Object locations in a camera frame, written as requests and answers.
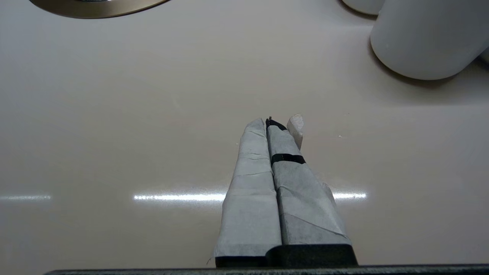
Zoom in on brass pot ring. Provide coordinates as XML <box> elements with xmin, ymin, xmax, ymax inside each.
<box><xmin>29</xmin><ymin>0</ymin><xmax>171</xmax><ymax>19</ymax></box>

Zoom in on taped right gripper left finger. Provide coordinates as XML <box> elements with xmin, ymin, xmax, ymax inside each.
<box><xmin>213</xmin><ymin>118</ymin><xmax>282</xmax><ymax>267</ymax></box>

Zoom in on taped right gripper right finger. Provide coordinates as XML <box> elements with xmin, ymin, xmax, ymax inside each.
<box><xmin>266</xmin><ymin>114</ymin><xmax>358</xmax><ymax>267</ymax></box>

